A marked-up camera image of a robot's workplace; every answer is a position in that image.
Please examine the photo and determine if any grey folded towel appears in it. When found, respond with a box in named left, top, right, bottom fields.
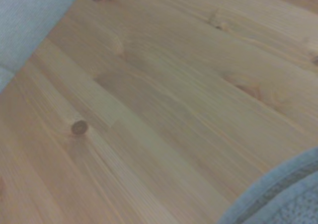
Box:
left=215, top=146, right=318, bottom=224

